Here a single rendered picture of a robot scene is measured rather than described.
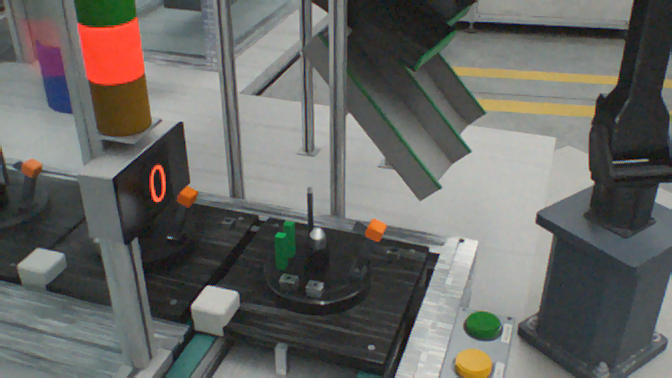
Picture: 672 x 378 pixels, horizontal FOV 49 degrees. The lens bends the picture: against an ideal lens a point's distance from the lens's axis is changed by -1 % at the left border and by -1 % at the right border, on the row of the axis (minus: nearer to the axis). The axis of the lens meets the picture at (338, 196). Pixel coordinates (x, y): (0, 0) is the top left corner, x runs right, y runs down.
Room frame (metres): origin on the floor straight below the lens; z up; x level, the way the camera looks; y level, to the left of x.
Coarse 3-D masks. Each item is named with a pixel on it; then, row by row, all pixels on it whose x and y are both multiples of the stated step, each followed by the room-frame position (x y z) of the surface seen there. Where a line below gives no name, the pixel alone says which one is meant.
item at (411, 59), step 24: (312, 0) 1.00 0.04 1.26; (360, 0) 1.06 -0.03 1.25; (384, 0) 1.08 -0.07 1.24; (408, 0) 1.07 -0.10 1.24; (360, 24) 0.97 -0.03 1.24; (384, 24) 1.02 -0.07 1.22; (408, 24) 1.04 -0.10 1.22; (432, 24) 1.05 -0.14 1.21; (384, 48) 0.95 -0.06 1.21; (408, 48) 0.94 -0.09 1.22; (432, 48) 0.96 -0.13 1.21
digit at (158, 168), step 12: (156, 156) 0.61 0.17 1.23; (144, 168) 0.59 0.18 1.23; (156, 168) 0.61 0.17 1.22; (168, 168) 0.63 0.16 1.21; (144, 180) 0.59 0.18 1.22; (156, 180) 0.61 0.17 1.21; (168, 180) 0.63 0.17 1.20; (144, 192) 0.59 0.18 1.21; (156, 192) 0.60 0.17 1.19; (168, 192) 0.62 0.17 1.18; (156, 204) 0.60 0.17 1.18
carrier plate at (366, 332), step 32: (256, 256) 0.81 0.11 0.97; (384, 256) 0.81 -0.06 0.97; (416, 256) 0.81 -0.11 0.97; (224, 288) 0.74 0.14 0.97; (256, 288) 0.74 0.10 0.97; (384, 288) 0.74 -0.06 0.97; (416, 288) 0.76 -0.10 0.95; (192, 320) 0.68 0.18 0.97; (256, 320) 0.68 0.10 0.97; (288, 320) 0.68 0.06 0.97; (320, 320) 0.68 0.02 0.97; (352, 320) 0.68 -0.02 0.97; (384, 320) 0.68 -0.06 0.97; (320, 352) 0.63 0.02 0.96; (352, 352) 0.62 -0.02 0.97; (384, 352) 0.62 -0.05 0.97
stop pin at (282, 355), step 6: (276, 348) 0.64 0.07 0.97; (282, 348) 0.64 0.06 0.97; (288, 348) 0.64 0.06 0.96; (276, 354) 0.63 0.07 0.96; (282, 354) 0.63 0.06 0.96; (288, 354) 0.64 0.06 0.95; (276, 360) 0.63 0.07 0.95; (282, 360) 0.63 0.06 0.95; (288, 360) 0.64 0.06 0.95; (276, 366) 0.64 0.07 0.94; (282, 366) 0.63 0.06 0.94; (288, 366) 0.64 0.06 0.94; (276, 372) 0.64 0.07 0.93; (282, 372) 0.63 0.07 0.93; (288, 372) 0.64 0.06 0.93
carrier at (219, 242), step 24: (168, 216) 0.88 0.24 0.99; (192, 216) 0.91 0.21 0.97; (216, 216) 0.91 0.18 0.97; (240, 216) 0.91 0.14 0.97; (144, 240) 0.82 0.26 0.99; (168, 240) 0.81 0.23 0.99; (192, 240) 0.83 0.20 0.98; (216, 240) 0.85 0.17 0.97; (240, 240) 0.85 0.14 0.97; (144, 264) 0.77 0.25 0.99; (168, 264) 0.78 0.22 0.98; (192, 264) 0.79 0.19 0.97; (216, 264) 0.79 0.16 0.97; (168, 288) 0.74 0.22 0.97; (192, 288) 0.74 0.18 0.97; (168, 312) 0.69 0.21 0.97
